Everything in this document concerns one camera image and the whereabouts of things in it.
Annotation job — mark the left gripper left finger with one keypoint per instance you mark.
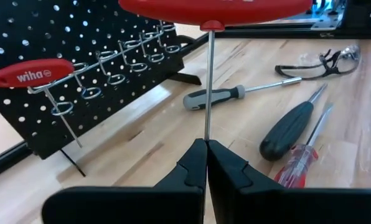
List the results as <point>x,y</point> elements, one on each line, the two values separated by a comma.
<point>126,205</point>

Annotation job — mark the black aluminium table frame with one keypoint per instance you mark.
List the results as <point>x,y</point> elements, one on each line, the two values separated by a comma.
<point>266,32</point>

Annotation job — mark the grey black nut driver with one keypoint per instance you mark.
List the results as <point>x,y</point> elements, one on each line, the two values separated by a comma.
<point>210,98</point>

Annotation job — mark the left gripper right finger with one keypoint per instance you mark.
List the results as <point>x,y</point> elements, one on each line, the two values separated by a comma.
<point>297,208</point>

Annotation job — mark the black metal pegboard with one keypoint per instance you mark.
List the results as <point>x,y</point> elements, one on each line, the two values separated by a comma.
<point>67,43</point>

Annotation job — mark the clear safety glasses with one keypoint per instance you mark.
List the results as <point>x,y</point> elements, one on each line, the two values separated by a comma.
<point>350,57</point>

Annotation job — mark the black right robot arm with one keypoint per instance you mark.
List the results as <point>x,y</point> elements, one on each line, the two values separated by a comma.
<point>356,12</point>

